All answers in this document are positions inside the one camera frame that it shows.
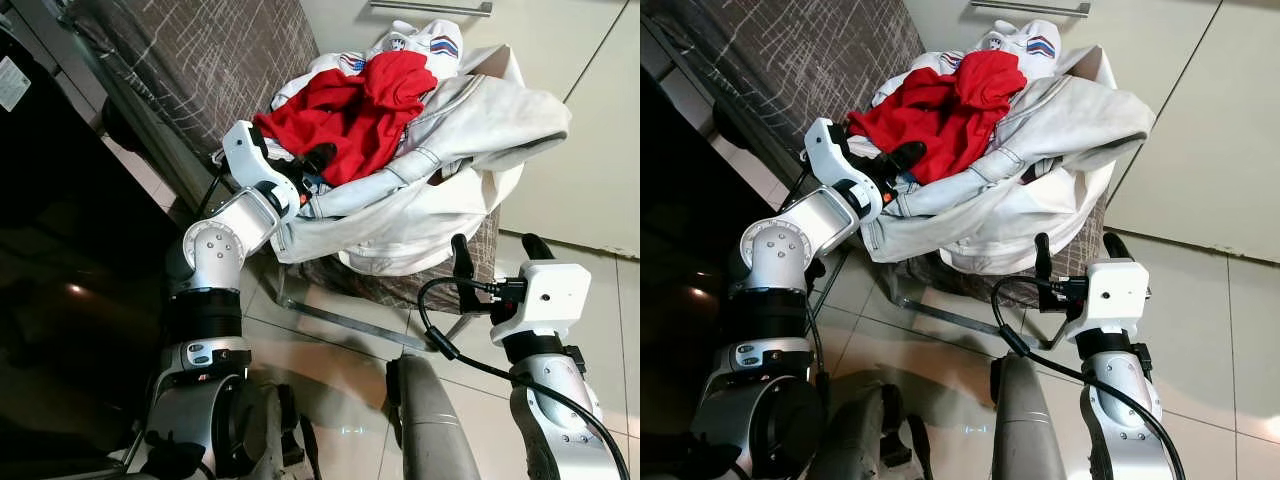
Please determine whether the white denim jacket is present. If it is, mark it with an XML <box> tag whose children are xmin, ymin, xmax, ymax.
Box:
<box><xmin>860</xmin><ymin>44</ymin><xmax>1155</xmax><ymax>277</ymax></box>
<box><xmin>268</xmin><ymin>44</ymin><xmax>574</xmax><ymax>279</ymax></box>

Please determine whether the red shirt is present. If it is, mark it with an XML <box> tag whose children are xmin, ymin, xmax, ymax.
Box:
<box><xmin>254</xmin><ymin>50</ymin><xmax>439</xmax><ymax>189</ymax></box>
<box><xmin>847</xmin><ymin>50</ymin><xmax>1029</xmax><ymax>187</ymax></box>

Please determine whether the grey right robot leg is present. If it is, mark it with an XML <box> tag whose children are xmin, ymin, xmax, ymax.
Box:
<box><xmin>386</xmin><ymin>351</ymin><xmax>484</xmax><ymax>480</ymax></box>
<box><xmin>989</xmin><ymin>351</ymin><xmax>1068</xmax><ymax>480</ymax></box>

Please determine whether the grey robot leg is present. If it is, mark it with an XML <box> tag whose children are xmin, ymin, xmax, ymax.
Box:
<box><xmin>235</xmin><ymin>375</ymin><xmax>323</xmax><ymax>480</ymax></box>
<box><xmin>805</xmin><ymin>378</ymin><xmax>936</xmax><ymax>480</ymax></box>
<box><xmin>386</xmin><ymin>351</ymin><xmax>484</xmax><ymax>480</ymax></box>
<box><xmin>989</xmin><ymin>351</ymin><xmax>1068</xmax><ymax>480</ymax></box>

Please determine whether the grey patterned fabric chair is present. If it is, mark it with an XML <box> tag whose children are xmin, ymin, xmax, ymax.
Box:
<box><xmin>672</xmin><ymin>0</ymin><xmax>1109</xmax><ymax>353</ymax></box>
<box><xmin>60</xmin><ymin>0</ymin><xmax>503</xmax><ymax>353</ymax></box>

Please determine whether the white garment with flag patch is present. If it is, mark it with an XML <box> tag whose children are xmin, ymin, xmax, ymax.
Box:
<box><xmin>272</xmin><ymin>19</ymin><xmax>464</xmax><ymax>109</ymax></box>
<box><xmin>872</xmin><ymin>19</ymin><xmax>1064</xmax><ymax>107</ymax></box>

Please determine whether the grey left robot leg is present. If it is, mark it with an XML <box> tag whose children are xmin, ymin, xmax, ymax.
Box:
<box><xmin>805</xmin><ymin>378</ymin><xmax>936</xmax><ymax>480</ymax></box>
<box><xmin>235</xmin><ymin>375</ymin><xmax>323</xmax><ymax>480</ymax></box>

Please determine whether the white washer label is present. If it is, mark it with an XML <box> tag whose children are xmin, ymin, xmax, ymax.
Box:
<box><xmin>0</xmin><ymin>55</ymin><xmax>34</xmax><ymax>113</ymax></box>

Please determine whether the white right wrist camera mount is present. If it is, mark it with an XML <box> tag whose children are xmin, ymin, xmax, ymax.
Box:
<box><xmin>489</xmin><ymin>261</ymin><xmax>594</xmax><ymax>347</ymax></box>
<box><xmin>1064</xmin><ymin>259</ymin><xmax>1152</xmax><ymax>344</ymax></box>

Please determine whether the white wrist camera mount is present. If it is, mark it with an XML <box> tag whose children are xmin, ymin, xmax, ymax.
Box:
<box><xmin>804</xmin><ymin>118</ymin><xmax>884</xmax><ymax>217</ymax></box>
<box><xmin>489</xmin><ymin>261</ymin><xmax>594</xmax><ymax>347</ymax></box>
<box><xmin>1064</xmin><ymin>259</ymin><xmax>1152</xmax><ymax>344</ymax></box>
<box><xmin>221</xmin><ymin>120</ymin><xmax>301</xmax><ymax>217</ymax></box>

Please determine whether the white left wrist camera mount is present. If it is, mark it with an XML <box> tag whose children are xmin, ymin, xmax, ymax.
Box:
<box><xmin>804</xmin><ymin>118</ymin><xmax>884</xmax><ymax>217</ymax></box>
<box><xmin>221</xmin><ymin>120</ymin><xmax>301</xmax><ymax>217</ymax></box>

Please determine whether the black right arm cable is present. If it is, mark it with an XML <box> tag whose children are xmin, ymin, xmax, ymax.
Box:
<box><xmin>417</xmin><ymin>276</ymin><xmax>633</xmax><ymax>480</ymax></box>
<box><xmin>991</xmin><ymin>275</ymin><xmax>1188</xmax><ymax>480</ymax></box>

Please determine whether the silver cabinet handle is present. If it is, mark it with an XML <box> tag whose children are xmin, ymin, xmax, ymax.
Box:
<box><xmin>369</xmin><ymin>0</ymin><xmax>494</xmax><ymax>19</ymax></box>
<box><xmin>969</xmin><ymin>0</ymin><xmax>1092</xmax><ymax>20</ymax></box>

